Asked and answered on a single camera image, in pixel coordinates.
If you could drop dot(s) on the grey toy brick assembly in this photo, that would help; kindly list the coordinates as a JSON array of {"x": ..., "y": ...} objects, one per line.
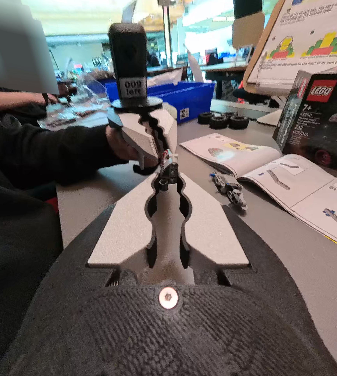
[{"x": 230, "y": 188}]

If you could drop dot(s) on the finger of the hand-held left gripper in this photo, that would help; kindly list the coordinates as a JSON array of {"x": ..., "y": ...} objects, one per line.
[
  {"x": 136, "y": 132},
  {"x": 170, "y": 129}
]

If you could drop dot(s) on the clear plastic bag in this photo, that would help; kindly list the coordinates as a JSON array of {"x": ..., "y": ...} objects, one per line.
[{"x": 77, "y": 97}]

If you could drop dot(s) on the another person's forearm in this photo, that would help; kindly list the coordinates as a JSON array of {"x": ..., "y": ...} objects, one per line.
[{"x": 10, "y": 100}]

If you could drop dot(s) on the black pole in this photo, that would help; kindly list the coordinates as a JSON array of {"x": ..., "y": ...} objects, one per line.
[{"x": 167, "y": 35}]

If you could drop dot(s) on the blue plastic bin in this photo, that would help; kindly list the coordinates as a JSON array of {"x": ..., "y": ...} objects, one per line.
[{"x": 192, "y": 100}]

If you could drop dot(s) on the person's left hand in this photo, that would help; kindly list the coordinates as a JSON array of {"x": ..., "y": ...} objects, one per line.
[{"x": 117, "y": 144}]

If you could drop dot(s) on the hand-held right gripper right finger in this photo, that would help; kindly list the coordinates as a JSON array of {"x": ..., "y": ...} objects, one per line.
[{"x": 215, "y": 235}]

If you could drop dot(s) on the instruction sheet on clipboard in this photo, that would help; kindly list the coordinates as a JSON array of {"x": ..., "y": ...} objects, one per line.
[{"x": 303, "y": 35}]

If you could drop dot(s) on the grey desk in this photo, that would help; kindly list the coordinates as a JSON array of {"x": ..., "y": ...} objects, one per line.
[{"x": 288, "y": 249}]

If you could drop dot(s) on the white stand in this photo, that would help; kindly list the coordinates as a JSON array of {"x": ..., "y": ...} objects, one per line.
[{"x": 269, "y": 114}]

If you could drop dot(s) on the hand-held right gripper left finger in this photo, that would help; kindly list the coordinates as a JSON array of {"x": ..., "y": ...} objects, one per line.
[{"x": 118, "y": 235}]

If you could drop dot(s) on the background table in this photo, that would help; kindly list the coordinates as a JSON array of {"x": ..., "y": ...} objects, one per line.
[{"x": 224, "y": 69}]

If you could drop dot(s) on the operator left arm black sleeve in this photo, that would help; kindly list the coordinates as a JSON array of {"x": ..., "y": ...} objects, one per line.
[{"x": 10, "y": 235}]

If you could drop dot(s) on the small grey connector assembly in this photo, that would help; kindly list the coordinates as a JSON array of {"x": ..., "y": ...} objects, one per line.
[{"x": 172, "y": 174}]

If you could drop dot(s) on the curved grey red-sticker panel piece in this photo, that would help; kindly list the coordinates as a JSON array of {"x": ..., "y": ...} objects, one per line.
[{"x": 165, "y": 158}]

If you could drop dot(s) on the open instruction booklet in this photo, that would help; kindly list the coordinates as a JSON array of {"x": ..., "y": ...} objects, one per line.
[{"x": 288, "y": 182}]

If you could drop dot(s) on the black toy set box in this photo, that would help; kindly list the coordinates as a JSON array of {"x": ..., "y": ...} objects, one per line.
[{"x": 318, "y": 117}]

